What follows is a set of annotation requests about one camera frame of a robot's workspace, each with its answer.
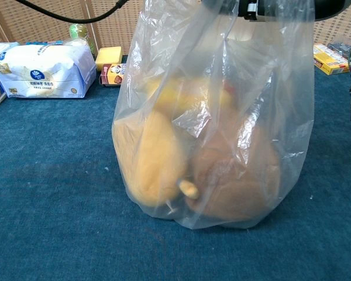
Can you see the yellow plush toy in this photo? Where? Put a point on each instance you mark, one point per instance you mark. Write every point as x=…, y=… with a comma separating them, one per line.
x=155, y=161

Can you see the white blue tissue pack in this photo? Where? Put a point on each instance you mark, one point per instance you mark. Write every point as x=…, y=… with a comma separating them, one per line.
x=41, y=70

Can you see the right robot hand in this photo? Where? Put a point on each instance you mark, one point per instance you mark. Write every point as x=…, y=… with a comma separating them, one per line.
x=269, y=8

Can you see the clear plastic bag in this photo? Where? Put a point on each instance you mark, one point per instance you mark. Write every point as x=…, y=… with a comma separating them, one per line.
x=251, y=87

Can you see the green round bottle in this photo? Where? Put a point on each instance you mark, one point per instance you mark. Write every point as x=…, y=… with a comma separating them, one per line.
x=79, y=32

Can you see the brown plush toy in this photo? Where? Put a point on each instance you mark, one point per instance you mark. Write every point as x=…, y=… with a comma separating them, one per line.
x=240, y=181

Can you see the wicker folding screen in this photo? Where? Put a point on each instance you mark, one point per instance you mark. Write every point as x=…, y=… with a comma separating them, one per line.
x=46, y=29

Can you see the yellow sponge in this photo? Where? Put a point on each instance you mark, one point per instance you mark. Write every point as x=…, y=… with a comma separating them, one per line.
x=108, y=57

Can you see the yellow snack packet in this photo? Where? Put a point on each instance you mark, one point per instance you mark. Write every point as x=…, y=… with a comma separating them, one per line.
x=178, y=96

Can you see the dark purple pack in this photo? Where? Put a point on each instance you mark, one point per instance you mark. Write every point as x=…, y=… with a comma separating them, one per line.
x=340, y=49

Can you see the brown panda cookie box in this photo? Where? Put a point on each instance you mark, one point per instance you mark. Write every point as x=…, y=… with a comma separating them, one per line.
x=112, y=75

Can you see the yellow box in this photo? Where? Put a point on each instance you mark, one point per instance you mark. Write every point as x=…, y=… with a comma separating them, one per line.
x=330, y=64

